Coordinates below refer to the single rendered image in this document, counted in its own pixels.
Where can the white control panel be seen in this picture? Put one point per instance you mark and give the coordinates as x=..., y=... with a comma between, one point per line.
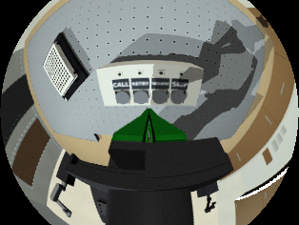
x=150, y=82

